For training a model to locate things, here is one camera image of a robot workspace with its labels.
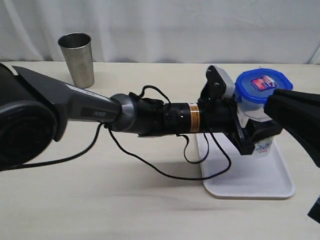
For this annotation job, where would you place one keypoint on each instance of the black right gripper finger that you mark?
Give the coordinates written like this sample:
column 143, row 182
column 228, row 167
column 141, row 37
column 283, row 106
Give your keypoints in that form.
column 299, row 114

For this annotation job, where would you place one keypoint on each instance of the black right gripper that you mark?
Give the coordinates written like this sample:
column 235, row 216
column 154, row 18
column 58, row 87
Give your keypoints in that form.
column 314, row 212

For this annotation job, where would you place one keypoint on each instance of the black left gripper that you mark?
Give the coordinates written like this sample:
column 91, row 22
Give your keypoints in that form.
column 219, row 115

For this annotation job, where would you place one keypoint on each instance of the clear plastic jar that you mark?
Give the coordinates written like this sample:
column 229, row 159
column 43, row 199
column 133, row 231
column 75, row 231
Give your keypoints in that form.
column 249, row 110

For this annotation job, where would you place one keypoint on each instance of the blue plastic lid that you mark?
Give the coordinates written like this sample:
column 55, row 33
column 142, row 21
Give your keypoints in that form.
column 255, row 86

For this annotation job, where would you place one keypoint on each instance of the stainless steel cup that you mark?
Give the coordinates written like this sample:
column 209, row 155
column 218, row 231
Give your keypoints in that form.
column 77, row 52

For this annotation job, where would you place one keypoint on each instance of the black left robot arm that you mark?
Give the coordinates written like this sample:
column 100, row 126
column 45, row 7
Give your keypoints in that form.
column 35, row 110

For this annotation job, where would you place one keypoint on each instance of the white plastic tray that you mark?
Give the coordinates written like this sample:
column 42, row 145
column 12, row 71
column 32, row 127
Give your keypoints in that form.
column 263, row 175

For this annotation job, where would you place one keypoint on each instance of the white curtain backdrop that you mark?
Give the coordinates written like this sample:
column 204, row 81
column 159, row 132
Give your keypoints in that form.
column 165, row 31

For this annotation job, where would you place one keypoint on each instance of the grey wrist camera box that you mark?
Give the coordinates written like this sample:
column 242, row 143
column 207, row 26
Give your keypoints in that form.
column 229, row 84

